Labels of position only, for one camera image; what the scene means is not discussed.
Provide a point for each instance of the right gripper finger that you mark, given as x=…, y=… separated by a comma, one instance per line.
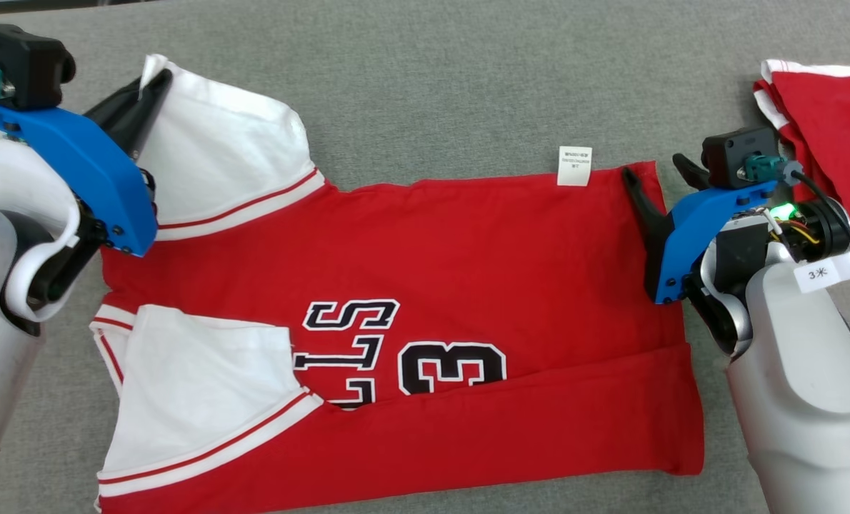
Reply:
x=650, y=218
x=693, y=175

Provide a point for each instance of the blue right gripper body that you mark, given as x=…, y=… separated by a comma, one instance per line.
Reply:
x=682, y=243

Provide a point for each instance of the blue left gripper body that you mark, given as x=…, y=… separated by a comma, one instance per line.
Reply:
x=89, y=171

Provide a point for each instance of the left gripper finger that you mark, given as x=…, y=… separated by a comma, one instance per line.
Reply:
x=128, y=118

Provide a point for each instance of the red basketball shorts white stripes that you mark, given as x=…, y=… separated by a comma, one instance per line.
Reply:
x=839, y=114

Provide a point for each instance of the red jersey white sleeves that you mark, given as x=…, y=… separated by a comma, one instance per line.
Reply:
x=468, y=250

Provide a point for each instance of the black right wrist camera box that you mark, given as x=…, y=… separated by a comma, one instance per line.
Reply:
x=732, y=153

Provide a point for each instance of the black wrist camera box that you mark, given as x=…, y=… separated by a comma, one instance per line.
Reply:
x=732, y=153
x=25, y=64

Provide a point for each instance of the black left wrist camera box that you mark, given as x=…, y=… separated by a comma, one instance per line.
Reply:
x=25, y=64

